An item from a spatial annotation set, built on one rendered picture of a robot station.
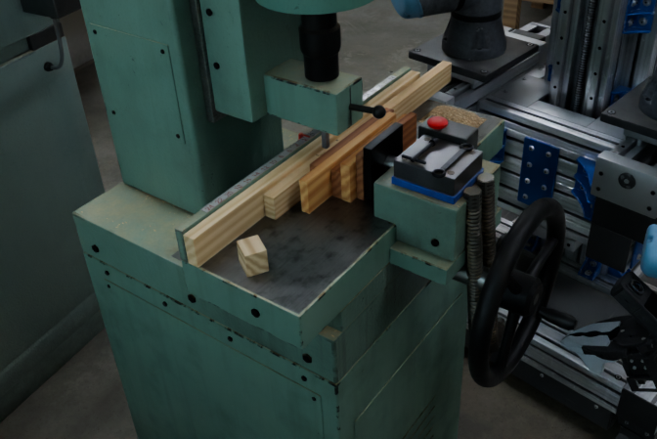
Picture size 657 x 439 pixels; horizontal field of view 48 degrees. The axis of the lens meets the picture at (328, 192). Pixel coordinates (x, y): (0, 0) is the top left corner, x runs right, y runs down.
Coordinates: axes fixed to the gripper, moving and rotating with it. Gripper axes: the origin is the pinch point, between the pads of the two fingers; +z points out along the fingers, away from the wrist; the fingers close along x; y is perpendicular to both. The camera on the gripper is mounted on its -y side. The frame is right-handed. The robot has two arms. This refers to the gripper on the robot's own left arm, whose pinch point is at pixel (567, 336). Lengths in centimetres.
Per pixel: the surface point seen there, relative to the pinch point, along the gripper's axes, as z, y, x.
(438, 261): 6.2, -22.0, -12.2
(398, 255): 11.7, -24.3, -13.3
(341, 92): 13, -49, -8
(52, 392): 144, -1, -21
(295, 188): 23.3, -38.6, -14.8
